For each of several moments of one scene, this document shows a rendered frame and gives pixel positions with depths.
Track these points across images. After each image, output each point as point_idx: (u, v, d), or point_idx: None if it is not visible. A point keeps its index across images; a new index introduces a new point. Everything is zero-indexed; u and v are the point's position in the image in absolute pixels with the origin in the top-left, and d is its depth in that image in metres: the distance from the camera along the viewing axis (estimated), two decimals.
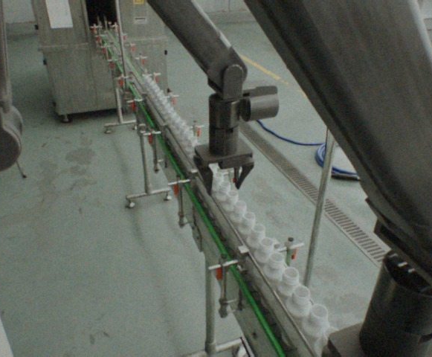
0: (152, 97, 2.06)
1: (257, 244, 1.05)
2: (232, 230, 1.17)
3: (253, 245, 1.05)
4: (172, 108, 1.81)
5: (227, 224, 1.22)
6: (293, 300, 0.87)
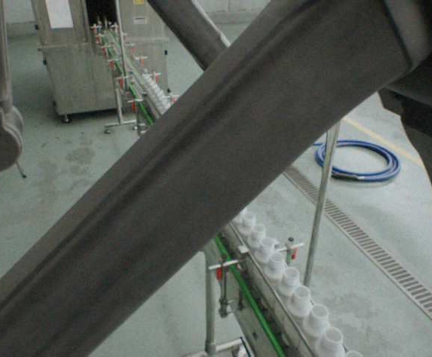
0: (152, 97, 2.06)
1: (257, 244, 1.05)
2: (232, 230, 1.17)
3: (253, 245, 1.05)
4: None
5: (227, 224, 1.22)
6: (293, 300, 0.87)
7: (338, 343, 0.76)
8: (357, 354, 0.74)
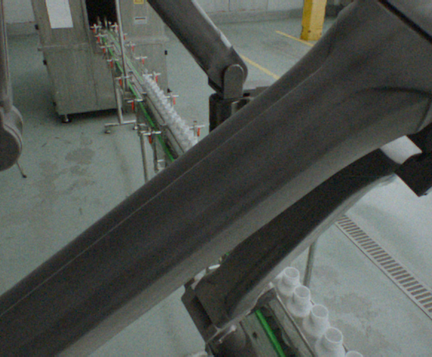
0: (152, 97, 2.06)
1: None
2: None
3: None
4: (172, 108, 1.81)
5: None
6: (293, 300, 0.86)
7: (338, 344, 0.76)
8: (357, 354, 0.74)
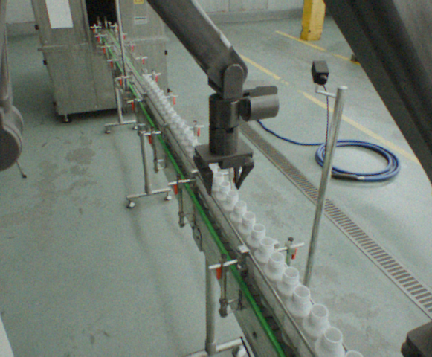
0: (152, 97, 2.06)
1: (257, 244, 1.05)
2: (232, 230, 1.17)
3: (253, 245, 1.05)
4: (172, 108, 1.81)
5: (227, 224, 1.23)
6: (293, 300, 0.87)
7: (338, 343, 0.76)
8: (357, 353, 0.74)
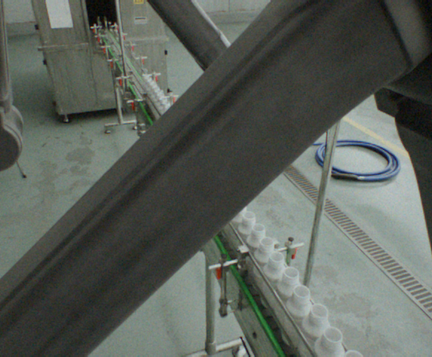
0: (152, 97, 2.06)
1: (257, 244, 1.05)
2: (232, 230, 1.17)
3: (253, 245, 1.05)
4: None
5: (227, 224, 1.23)
6: (293, 300, 0.87)
7: (338, 343, 0.76)
8: (356, 353, 0.74)
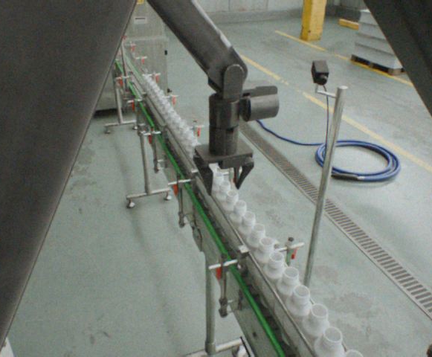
0: (152, 97, 2.06)
1: (257, 244, 1.05)
2: (232, 230, 1.18)
3: (253, 245, 1.05)
4: (172, 108, 1.81)
5: (227, 224, 1.23)
6: (293, 300, 0.87)
7: (338, 343, 0.76)
8: (356, 353, 0.74)
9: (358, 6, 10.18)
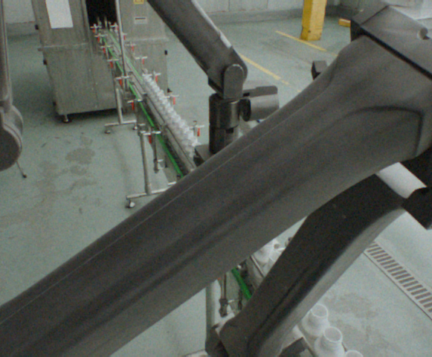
0: (152, 97, 2.06)
1: None
2: None
3: None
4: (172, 108, 1.81)
5: None
6: None
7: (338, 343, 0.76)
8: (356, 353, 0.74)
9: (358, 6, 10.18)
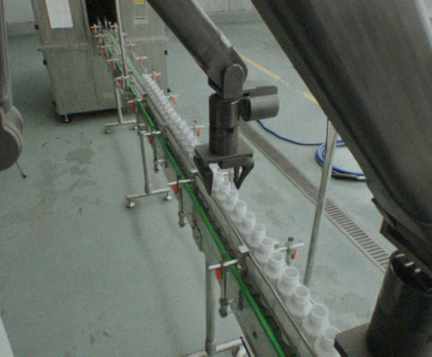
0: (152, 97, 2.06)
1: (257, 244, 1.05)
2: (232, 230, 1.18)
3: (253, 245, 1.05)
4: (172, 108, 1.81)
5: (227, 224, 1.23)
6: (293, 300, 0.87)
7: None
8: None
9: None
